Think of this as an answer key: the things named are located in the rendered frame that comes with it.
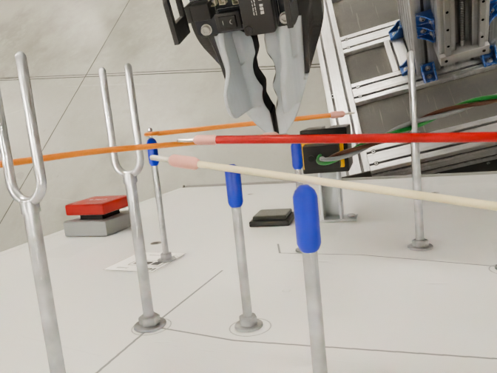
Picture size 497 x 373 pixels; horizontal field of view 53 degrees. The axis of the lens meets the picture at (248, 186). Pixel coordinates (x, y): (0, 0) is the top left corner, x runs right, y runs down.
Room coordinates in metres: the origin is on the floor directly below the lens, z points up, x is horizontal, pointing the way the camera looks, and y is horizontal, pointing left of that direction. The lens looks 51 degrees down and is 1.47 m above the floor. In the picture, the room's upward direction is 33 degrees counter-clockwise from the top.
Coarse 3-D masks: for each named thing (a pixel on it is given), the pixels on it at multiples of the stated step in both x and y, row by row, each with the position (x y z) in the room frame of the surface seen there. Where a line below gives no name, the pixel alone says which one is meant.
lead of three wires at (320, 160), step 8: (400, 128) 0.20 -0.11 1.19; (408, 128) 0.20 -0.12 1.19; (360, 144) 0.21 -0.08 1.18; (368, 144) 0.21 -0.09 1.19; (376, 144) 0.20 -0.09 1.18; (336, 152) 0.22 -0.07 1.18; (344, 152) 0.22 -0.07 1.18; (352, 152) 0.21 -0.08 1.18; (320, 160) 0.24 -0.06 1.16; (328, 160) 0.22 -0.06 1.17; (336, 160) 0.22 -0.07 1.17
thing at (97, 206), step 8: (88, 200) 0.41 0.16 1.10; (96, 200) 0.40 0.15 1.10; (104, 200) 0.39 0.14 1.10; (112, 200) 0.38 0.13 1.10; (120, 200) 0.39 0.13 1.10; (72, 208) 0.39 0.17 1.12; (80, 208) 0.39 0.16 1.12; (88, 208) 0.38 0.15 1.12; (96, 208) 0.38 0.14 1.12; (104, 208) 0.37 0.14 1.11; (112, 208) 0.38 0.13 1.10; (120, 208) 0.38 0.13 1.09; (80, 216) 0.39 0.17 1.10; (88, 216) 0.39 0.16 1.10; (96, 216) 0.38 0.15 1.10; (104, 216) 0.38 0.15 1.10
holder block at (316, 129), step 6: (324, 126) 0.32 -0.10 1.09; (336, 126) 0.30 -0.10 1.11; (342, 126) 0.29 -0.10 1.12; (348, 126) 0.29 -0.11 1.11; (300, 132) 0.30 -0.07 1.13; (306, 132) 0.29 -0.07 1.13; (312, 132) 0.29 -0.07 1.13; (318, 132) 0.29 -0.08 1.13; (324, 132) 0.28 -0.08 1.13; (330, 132) 0.28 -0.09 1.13; (336, 132) 0.28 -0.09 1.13; (342, 132) 0.27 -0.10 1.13; (348, 132) 0.29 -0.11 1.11; (348, 144) 0.27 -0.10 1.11; (348, 162) 0.26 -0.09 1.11; (336, 168) 0.26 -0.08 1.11; (342, 168) 0.26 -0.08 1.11; (348, 168) 0.25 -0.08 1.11
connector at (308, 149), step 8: (312, 144) 0.27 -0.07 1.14; (320, 144) 0.26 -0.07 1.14; (328, 144) 0.26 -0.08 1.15; (336, 144) 0.25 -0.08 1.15; (304, 152) 0.26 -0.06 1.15; (312, 152) 0.26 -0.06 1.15; (320, 152) 0.26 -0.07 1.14; (328, 152) 0.25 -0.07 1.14; (304, 160) 0.26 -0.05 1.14; (312, 160) 0.26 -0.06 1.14; (312, 168) 0.25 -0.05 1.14; (320, 168) 0.25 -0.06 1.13; (328, 168) 0.25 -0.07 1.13
